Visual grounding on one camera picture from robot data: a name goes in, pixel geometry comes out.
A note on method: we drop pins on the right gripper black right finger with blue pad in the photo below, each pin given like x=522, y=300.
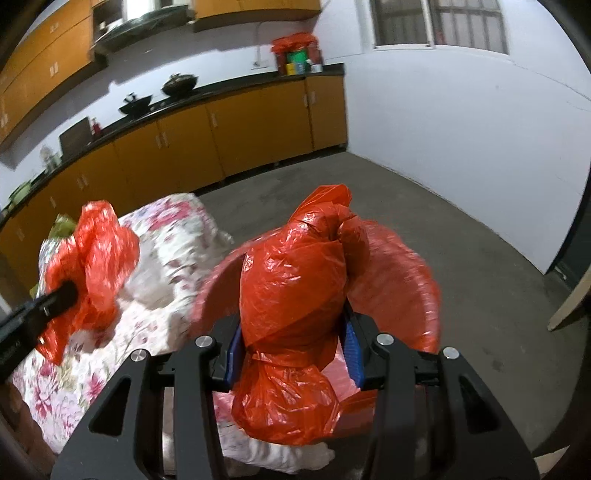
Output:
x=435, y=417

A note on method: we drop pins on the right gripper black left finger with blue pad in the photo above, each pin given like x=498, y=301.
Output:
x=120, y=435

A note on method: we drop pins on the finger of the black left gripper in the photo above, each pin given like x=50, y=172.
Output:
x=23, y=327

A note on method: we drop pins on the red plastic bag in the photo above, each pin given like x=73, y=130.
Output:
x=293, y=288
x=98, y=258

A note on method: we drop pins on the red lined trash basket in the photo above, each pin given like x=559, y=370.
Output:
x=397, y=290

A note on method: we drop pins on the lower orange kitchen cabinets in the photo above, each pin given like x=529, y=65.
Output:
x=183, y=149

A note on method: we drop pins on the orange kitchen cabinets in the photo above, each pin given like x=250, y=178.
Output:
x=56, y=55
x=183, y=149

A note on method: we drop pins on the upper orange kitchen cabinets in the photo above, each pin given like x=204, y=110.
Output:
x=56, y=55

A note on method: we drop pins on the yellow-green plastic bag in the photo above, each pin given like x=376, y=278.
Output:
x=62, y=227

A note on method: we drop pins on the floral tablecloth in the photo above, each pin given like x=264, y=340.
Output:
x=179, y=245

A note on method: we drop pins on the green pot on counter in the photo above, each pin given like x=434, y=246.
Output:
x=20, y=193

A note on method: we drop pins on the black wok left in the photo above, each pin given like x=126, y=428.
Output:
x=135, y=106

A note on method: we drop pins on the black wok with lid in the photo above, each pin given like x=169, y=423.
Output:
x=179, y=85

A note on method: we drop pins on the range hood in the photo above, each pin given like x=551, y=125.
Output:
x=119, y=24

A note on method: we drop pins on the green cup on counter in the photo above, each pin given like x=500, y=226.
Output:
x=297, y=62

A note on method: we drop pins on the red bag on counter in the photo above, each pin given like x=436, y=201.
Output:
x=297, y=41

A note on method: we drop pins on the window with bars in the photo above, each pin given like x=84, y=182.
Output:
x=476, y=24

